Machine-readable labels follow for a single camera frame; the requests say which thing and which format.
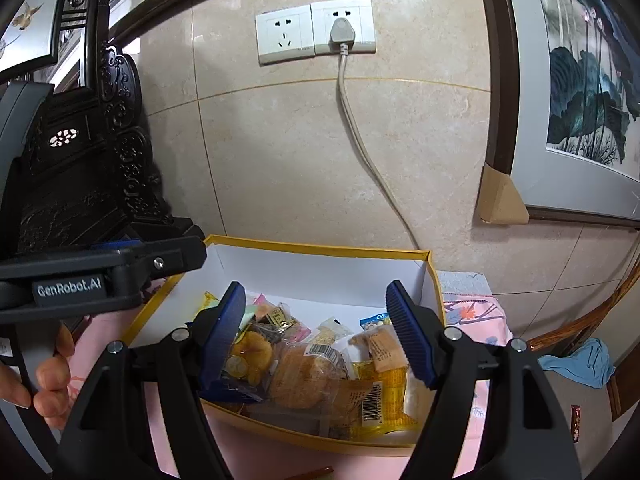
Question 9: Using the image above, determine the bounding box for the round bun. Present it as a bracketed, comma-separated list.
[267, 345, 346, 411]

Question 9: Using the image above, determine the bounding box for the yellow cardboard box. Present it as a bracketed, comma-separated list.
[120, 234, 446, 458]

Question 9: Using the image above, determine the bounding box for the framed lotus painting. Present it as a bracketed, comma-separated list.
[472, 0, 640, 231]

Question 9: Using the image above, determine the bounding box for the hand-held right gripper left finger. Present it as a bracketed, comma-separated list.
[55, 281, 247, 480]

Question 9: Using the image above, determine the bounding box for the dark carved wooden bench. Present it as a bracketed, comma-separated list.
[0, 0, 206, 261]

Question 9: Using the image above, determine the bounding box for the wooden armchair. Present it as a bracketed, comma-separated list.
[525, 255, 640, 461]

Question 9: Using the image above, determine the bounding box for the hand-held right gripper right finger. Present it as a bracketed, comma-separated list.
[385, 280, 583, 480]

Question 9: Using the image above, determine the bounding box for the person's left hand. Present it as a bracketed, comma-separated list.
[0, 325, 76, 428]

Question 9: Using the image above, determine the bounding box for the grey plug with cable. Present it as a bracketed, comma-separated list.
[328, 17, 422, 253]

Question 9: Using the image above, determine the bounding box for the empty white wall socket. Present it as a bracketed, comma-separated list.
[255, 5, 315, 66]

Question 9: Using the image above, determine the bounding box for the bird painted panel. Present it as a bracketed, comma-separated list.
[0, 0, 76, 73]

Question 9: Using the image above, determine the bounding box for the cardboard corner protector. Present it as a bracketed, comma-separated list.
[474, 162, 530, 225]

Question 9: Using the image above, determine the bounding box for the pile of snack packets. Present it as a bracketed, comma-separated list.
[185, 290, 421, 443]

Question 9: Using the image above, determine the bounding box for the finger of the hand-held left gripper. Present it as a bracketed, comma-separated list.
[92, 236, 207, 306]

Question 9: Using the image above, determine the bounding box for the white wall socket with plug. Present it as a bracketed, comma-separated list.
[310, 0, 377, 57]

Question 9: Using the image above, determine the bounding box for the yellow barcode snack bag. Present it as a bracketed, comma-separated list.
[330, 360, 418, 441]

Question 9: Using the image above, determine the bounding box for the pink floral blanket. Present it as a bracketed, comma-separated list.
[65, 280, 516, 480]

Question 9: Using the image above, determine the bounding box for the blue cloth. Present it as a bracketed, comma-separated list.
[537, 337, 616, 388]

